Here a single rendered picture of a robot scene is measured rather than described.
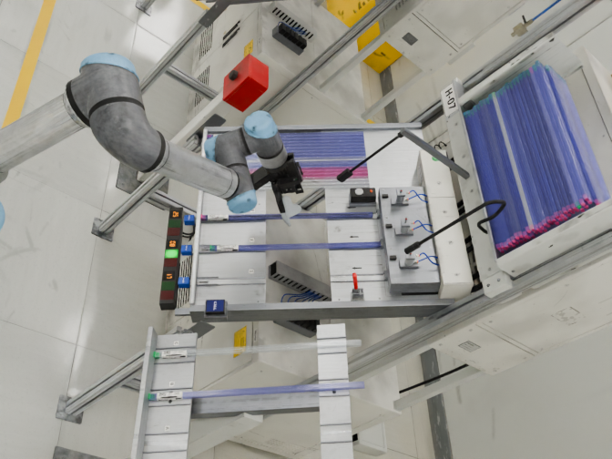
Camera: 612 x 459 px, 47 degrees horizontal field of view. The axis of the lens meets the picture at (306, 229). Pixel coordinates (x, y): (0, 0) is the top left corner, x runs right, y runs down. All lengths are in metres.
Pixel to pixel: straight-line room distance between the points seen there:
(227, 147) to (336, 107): 1.57
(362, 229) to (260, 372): 0.55
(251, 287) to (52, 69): 1.62
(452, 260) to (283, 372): 0.65
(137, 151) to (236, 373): 0.96
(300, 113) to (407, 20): 0.67
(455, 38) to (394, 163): 1.02
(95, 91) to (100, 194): 1.45
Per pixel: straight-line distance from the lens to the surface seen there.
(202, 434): 1.88
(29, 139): 1.65
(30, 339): 2.52
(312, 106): 3.31
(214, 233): 2.08
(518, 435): 3.50
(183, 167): 1.59
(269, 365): 2.19
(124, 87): 1.53
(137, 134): 1.49
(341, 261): 2.00
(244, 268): 1.99
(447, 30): 3.12
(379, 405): 2.49
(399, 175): 2.22
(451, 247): 1.97
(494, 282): 1.85
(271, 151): 1.83
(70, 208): 2.85
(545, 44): 2.10
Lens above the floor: 2.11
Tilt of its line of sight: 35 degrees down
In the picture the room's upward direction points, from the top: 55 degrees clockwise
